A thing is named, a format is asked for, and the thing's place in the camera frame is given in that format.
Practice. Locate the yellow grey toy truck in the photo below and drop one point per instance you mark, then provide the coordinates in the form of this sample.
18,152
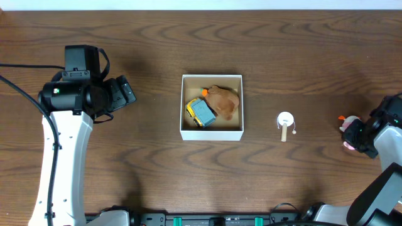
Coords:
200,112

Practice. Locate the white cardboard box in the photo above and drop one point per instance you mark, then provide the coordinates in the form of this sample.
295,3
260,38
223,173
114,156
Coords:
220,130

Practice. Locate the pink white duck toy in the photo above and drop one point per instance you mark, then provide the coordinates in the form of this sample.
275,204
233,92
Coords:
347,121

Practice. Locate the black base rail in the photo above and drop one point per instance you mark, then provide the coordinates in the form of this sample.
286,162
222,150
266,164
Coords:
219,219

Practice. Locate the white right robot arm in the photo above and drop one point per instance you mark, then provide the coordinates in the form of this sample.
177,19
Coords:
379,136

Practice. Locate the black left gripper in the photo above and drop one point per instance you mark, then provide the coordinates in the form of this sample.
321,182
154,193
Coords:
119,91

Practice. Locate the brown plush capybara toy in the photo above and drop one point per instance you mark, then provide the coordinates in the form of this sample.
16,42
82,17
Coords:
224,102

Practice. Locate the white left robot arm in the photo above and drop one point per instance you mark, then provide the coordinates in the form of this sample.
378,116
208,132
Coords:
72,108

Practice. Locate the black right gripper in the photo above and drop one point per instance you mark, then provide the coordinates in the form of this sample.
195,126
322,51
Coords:
349,136

